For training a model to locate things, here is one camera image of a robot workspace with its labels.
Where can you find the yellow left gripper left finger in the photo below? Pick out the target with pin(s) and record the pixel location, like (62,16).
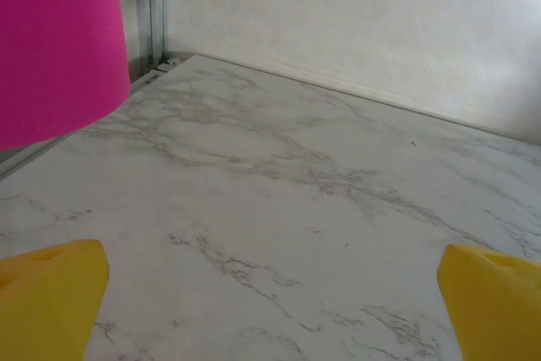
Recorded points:
(46,302)

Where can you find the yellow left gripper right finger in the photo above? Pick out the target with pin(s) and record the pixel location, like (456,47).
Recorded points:
(498,310)

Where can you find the pink plastic wine glass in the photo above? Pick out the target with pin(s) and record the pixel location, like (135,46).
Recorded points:
(55,48)

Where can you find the aluminium frame post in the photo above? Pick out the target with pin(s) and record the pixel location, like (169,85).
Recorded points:
(151,6)

